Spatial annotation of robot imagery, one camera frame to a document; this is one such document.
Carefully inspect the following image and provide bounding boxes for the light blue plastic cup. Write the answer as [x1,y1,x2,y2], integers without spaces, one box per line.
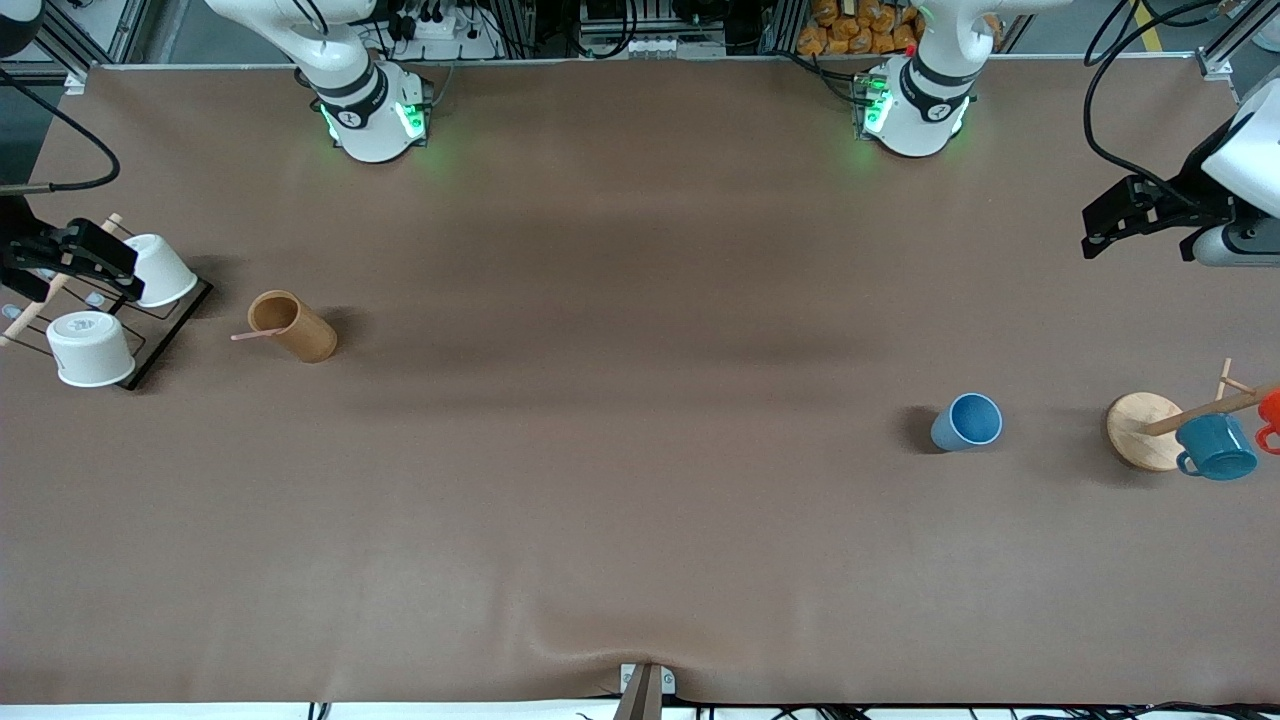
[930,393,1003,453]

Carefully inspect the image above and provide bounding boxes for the white paper cup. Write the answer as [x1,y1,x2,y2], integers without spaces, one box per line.
[46,311,136,388]
[123,234,198,308]

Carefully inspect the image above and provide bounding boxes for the brown wooden chopstick holder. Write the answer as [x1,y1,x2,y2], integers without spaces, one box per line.
[248,290,338,363]

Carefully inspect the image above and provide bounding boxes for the wooden mug tree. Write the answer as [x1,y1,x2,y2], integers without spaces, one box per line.
[1106,358,1280,472]

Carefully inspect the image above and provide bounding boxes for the teal enamel mug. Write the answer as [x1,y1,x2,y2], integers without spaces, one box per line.
[1175,413,1259,481]

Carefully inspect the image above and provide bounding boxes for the orange snack bag pile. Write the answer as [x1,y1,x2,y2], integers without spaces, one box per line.
[797,0,1003,57]

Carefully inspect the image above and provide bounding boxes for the white power strip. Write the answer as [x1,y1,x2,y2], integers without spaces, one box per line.
[395,5,503,61]

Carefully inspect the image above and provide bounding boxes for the white connector block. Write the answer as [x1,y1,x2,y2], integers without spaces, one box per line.
[583,34,728,59]

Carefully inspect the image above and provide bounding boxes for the brown table cover mat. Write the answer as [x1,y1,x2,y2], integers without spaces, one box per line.
[0,58,1280,707]

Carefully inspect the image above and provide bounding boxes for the metal table clamp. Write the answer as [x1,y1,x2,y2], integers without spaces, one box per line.
[612,663,677,720]

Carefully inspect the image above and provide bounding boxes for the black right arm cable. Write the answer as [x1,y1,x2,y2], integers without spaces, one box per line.
[0,68,122,194]

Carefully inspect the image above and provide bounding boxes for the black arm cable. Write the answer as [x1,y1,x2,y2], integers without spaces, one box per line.
[1084,0,1223,206]
[0,68,122,194]

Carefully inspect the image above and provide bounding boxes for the black wire cup rack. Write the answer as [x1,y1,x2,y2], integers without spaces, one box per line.
[0,222,213,391]

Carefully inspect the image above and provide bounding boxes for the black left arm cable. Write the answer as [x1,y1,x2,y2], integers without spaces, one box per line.
[1084,0,1223,206]

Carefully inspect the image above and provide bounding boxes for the aluminium frame post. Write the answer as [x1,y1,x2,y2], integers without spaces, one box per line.
[1195,0,1280,81]
[35,0,151,79]

